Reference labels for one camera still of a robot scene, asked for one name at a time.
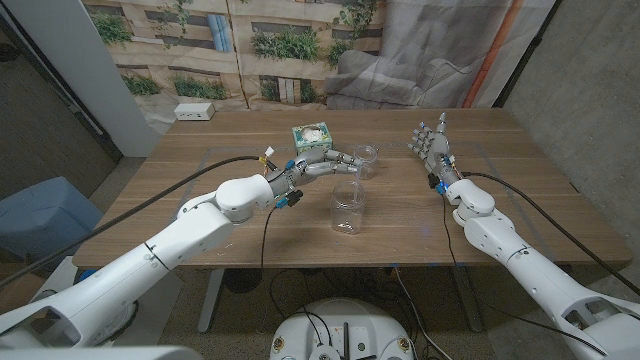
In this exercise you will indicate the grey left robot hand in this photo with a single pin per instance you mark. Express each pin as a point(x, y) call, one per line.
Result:
point(310, 165)

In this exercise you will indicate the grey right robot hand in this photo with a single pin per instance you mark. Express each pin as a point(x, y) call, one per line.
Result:
point(437, 150)

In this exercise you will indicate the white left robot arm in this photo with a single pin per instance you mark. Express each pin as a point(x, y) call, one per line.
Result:
point(200, 230)

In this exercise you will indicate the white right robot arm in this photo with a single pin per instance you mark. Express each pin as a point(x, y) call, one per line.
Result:
point(500, 235)

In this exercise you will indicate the teal floral tissue box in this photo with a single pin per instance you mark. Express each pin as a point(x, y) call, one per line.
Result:
point(312, 135)

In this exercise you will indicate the small clear glass jar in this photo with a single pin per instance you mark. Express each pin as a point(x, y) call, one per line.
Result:
point(370, 159)

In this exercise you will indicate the large clear plastic cup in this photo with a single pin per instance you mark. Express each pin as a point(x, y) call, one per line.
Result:
point(347, 215)

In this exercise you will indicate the printed fabric backdrop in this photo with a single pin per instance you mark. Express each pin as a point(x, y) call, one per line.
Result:
point(300, 60)

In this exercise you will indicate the white power strip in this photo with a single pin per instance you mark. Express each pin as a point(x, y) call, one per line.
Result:
point(194, 111)

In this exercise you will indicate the black backdrop stand pole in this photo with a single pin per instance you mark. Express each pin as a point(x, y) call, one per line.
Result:
point(526, 55)

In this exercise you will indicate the black round floor fan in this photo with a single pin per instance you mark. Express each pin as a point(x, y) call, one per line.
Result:
point(243, 280)

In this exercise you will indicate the grey table leg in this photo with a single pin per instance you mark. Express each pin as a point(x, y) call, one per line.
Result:
point(467, 300)

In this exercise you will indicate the white robot torso base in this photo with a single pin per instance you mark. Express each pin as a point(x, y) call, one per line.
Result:
point(345, 325)

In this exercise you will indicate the white table leg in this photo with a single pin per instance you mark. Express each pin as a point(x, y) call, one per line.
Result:
point(210, 300)

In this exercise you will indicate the blue-grey ottoman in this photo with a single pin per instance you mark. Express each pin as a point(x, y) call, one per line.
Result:
point(40, 215)

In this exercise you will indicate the white robot chest edge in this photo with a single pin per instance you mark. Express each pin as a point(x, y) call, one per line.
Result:
point(100, 354)

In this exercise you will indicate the brown cardboard box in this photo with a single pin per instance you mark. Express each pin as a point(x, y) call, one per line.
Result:
point(17, 292)

